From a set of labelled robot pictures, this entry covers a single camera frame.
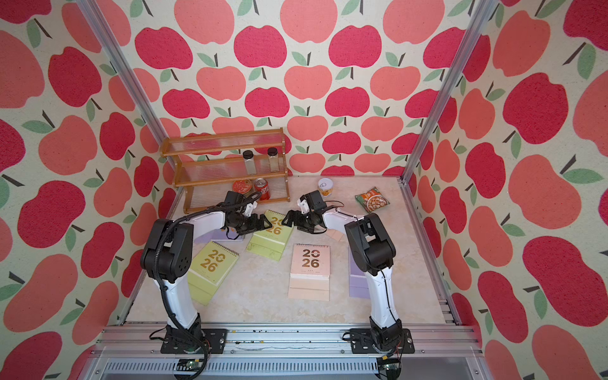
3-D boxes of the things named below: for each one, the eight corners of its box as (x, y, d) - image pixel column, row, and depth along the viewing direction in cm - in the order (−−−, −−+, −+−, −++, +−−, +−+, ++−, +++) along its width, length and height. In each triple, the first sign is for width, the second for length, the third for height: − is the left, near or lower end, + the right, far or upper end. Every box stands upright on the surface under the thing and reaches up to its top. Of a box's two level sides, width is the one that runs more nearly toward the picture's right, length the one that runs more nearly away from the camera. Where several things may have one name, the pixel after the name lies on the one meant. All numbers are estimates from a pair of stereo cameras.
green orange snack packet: (368, 214, 109) (370, 209, 106) (356, 198, 115) (357, 193, 112) (386, 206, 112) (389, 201, 109) (374, 192, 118) (376, 186, 115)
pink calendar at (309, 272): (288, 300, 85) (288, 298, 82) (290, 247, 98) (290, 244, 96) (332, 300, 85) (333, 298, 83) (328, 247, 98) (329, 244, 96)
